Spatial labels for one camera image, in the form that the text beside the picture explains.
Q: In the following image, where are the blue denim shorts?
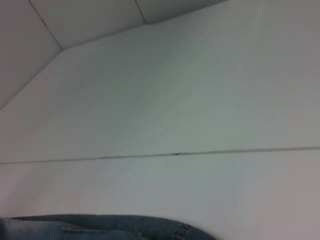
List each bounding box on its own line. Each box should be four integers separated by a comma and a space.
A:
0, 214, 212, 240

